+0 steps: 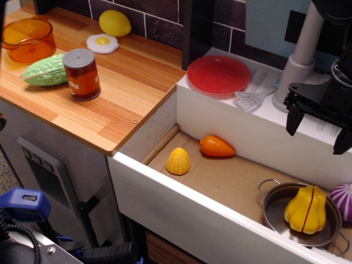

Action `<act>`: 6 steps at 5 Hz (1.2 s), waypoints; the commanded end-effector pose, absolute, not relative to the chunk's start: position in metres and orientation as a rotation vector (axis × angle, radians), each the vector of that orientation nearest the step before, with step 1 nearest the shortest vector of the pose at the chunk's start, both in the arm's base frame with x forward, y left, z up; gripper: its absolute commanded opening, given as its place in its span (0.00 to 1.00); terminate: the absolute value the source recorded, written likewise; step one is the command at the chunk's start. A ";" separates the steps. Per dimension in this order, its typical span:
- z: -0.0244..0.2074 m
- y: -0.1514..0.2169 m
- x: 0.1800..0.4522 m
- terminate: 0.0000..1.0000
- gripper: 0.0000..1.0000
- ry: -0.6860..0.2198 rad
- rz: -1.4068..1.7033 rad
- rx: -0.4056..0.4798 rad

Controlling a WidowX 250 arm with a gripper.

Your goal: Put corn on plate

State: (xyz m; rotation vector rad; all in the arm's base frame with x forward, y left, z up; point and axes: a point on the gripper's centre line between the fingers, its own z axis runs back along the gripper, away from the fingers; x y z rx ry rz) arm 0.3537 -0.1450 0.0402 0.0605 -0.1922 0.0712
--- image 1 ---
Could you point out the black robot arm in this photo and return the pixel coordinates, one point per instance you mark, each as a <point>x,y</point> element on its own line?
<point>327,29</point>

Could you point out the blue plastic clamp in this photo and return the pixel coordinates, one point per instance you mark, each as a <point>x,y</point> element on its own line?
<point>25,205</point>

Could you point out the grey toy faucet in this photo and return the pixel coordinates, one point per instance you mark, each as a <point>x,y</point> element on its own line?
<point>301,64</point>

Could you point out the orange toy can grey lid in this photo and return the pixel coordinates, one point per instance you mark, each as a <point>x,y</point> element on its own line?
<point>82,74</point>

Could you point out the yellow toy lemon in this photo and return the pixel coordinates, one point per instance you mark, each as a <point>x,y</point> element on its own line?
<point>114,23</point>

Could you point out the toy fried egg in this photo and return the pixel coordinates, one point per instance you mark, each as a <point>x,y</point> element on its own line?
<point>102,44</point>

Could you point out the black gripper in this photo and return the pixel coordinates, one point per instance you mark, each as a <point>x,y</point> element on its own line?
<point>329,102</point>

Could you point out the grey toy spatula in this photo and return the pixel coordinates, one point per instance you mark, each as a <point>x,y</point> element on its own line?
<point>246,100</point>

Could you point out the orange toy carrot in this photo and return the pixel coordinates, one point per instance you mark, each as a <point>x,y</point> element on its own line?
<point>214,146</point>

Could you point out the yellow toy corn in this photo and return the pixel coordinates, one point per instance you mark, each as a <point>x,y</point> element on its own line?
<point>178,162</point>

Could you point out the yellow toy bell pepper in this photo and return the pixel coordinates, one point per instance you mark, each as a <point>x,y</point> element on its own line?
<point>306,212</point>

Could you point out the small steel pot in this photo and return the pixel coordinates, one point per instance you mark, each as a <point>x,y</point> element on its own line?
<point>276,197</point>

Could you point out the red plastic plate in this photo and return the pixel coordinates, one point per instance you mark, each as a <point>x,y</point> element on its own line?
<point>219,75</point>

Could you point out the orange transparent plastic pot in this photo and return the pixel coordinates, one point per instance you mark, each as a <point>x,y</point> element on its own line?
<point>29,40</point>

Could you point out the purple white toy onion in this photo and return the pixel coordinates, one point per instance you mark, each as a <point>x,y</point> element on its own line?
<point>341,196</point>

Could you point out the grey toy oven door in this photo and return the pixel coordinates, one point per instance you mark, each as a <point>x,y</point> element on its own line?
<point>51,175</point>

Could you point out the green toy bitter gourd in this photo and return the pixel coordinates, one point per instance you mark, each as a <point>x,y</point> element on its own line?
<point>46,72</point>

